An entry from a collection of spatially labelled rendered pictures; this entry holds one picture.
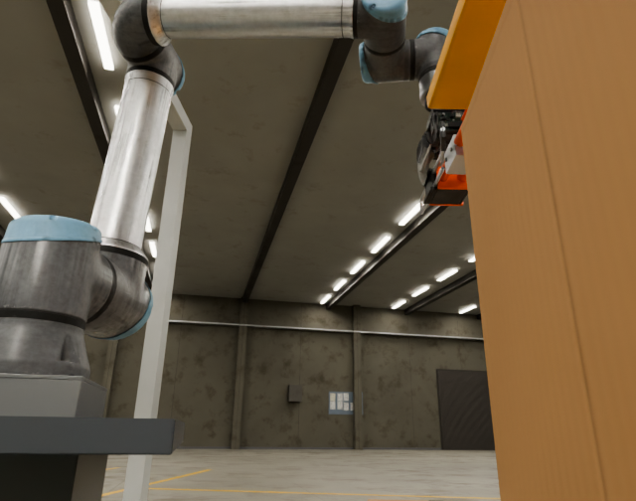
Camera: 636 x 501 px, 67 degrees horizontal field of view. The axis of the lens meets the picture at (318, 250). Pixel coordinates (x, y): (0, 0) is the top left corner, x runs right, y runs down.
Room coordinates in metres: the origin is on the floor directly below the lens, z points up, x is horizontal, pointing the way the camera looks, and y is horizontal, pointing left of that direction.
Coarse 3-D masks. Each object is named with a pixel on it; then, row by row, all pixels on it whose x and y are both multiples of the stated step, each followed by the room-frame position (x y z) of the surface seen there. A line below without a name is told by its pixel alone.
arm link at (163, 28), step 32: (128, 0) 0.78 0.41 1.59; (160, 0) 0.78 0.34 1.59; (192, 0) 0.77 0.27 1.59; (224, 0) 0.76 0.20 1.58; (256, 0) 0.75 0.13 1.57; (288, 0) 0.75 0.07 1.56; (320, 0) 0.74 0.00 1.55; (352, 0) 0.73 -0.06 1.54; (384, 0) 0.71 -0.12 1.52; (128, 32) 0.82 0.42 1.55; (160, 32) 0.82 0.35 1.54; (192, 32) 0.81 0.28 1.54; (224, 32) 0.81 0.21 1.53; (256, 32) 0.80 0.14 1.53; (288, 32) 0.79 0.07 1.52; (320, 32) 0.78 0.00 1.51; (352, 32) 0.77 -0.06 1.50; (384, 32) 0.76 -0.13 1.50
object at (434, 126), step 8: (432, 112) 0.83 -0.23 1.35; (440, 112) 0.83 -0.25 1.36; (448, 112) 0.83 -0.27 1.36; (456, 112) 0.83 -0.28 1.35; (432, 120) 0.83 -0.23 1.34; (440, 120) 0.83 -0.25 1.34; (448, 120) 0.83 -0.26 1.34; (456, 120) 0.83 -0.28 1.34; (432, 128) 0.84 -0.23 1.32; (448, 128) 0.83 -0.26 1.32; (456, 128) 0.83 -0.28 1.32; (432, 136) 0.89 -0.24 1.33; (448, 136) 0.86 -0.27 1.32; (432, 144) 0.89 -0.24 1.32; (448, 144) 0.89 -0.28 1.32
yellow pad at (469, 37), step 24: (480, 0) 0.32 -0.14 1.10; (504, 0) 0.32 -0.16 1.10; (456, 24) 0.35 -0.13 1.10; (480, 24) 0.35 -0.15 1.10; (456, 48) 0.38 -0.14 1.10; (480, 48) 0.38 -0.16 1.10; (456, 72) 0.41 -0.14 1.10; (480, 72) 0.41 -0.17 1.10; (432, 96) 0.46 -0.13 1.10; (456, 96) 0.45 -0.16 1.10
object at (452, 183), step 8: (456, 176) 0.87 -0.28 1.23; (440, 184) 0.87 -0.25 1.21; (448, 184) 0.87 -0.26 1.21; (456, 184) 0.87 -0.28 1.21; (464, 184) 0.87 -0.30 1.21; (440, 192) 0.89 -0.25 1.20; (448, 192) 0.89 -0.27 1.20; (456, 192) 0.89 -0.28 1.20; (464, 192) 0.89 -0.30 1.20; (432, 200) 0.92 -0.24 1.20; (440, 200) 0.92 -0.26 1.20; (448, 200) 0.92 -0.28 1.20; (456, 200) 0.92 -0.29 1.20
